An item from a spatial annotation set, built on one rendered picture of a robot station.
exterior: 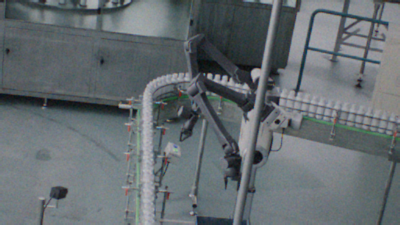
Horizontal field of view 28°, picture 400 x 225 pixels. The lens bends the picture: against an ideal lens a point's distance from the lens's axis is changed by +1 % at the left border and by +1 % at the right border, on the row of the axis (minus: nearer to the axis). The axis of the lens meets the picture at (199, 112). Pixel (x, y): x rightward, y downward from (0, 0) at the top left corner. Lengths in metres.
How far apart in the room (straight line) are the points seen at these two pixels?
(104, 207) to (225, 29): 3.99
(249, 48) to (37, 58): 3.07
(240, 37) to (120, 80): 2.38
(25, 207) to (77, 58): 2.05
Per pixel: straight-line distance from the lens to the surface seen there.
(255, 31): 9.96
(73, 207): 6.51
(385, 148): 6.26
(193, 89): 4.37
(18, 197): 6.61
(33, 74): 8.09
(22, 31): 7.97
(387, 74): 8.44
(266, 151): 4.92
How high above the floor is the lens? 3.21
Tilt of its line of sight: 22 degrees down
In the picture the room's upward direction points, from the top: 9 degrees clockwise
